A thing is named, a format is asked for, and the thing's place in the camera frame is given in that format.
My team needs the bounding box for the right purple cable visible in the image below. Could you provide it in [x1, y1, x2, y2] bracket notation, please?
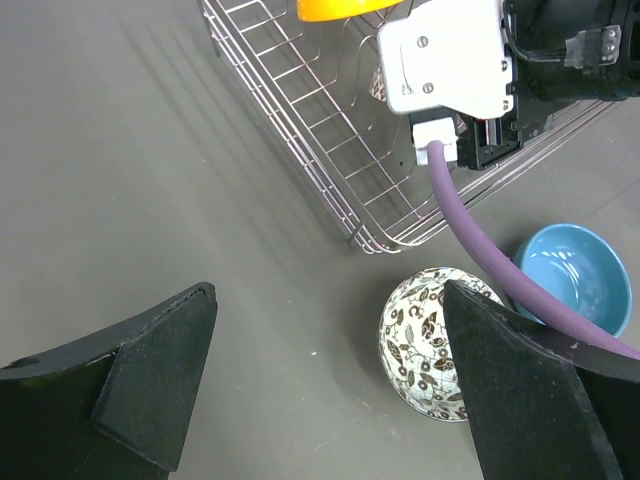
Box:
[427, 140, 640, 361]

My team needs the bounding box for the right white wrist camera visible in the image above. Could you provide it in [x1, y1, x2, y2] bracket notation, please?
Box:
[377, 0, 516, 169]

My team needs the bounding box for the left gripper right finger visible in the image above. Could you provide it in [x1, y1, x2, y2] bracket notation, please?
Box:
[443, 281, 639, 479]

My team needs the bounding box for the blue ceramic bowl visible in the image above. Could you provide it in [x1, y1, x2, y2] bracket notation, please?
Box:
[512, 223, 633, 338]

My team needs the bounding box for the metal wire dish rack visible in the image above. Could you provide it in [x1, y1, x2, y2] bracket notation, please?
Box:
[200, 1, 613, 254]

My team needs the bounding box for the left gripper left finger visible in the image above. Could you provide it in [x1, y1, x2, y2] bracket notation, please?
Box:
[1, 282, 218, 479]

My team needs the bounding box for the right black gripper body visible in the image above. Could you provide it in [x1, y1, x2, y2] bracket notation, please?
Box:
[409, 0, 640, 171]

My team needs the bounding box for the orange bowl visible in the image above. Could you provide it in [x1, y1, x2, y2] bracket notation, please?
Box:
[296, 0, 402, 23]

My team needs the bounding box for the black white leaf bowl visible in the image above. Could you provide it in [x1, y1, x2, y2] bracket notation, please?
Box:
[378, 267, 501, 422]

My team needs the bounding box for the red floral patterned bowl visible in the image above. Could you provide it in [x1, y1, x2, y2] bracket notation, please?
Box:
[369, 63, 387, 103]

